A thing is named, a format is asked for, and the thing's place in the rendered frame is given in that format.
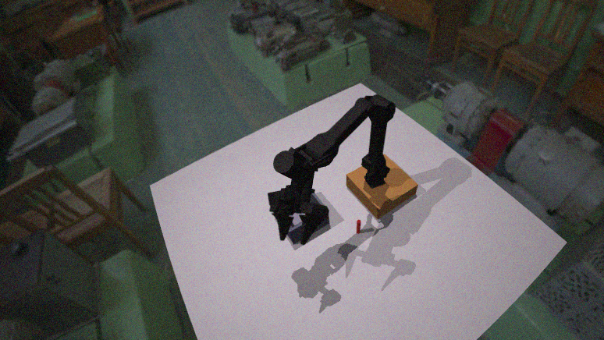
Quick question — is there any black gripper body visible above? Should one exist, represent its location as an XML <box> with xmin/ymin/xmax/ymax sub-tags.
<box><xmin>269</xmin><ymin>181</ymin><xmax>329</xmax><ymax>218</ymax></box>

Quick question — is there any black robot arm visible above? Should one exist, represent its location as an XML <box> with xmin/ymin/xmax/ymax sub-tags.
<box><xmin>268</xmin><ymin>94</ymin><xmax>396</xmax><ymax>206</ymax></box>

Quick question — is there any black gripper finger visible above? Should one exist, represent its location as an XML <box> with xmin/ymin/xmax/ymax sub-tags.
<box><xmin>299</xmin><ymin>215</ymin><xmax>325</xmax><ymax>245</ymax></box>
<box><xmin>273</xmin><ymin>214</ymin><xmax>294</xmax><ymax>241</ymax></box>

